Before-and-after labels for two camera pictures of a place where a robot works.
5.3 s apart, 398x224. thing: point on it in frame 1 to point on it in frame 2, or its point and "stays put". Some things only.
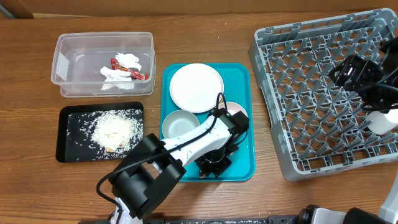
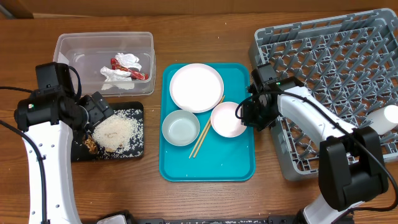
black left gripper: (217, 168) to (99, 109)
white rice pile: (117, 133) stays put
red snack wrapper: (135, 74) stays put
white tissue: (129, 60) stays put
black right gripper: (364, 70) to (251, 119)
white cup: (382, 122) stays put
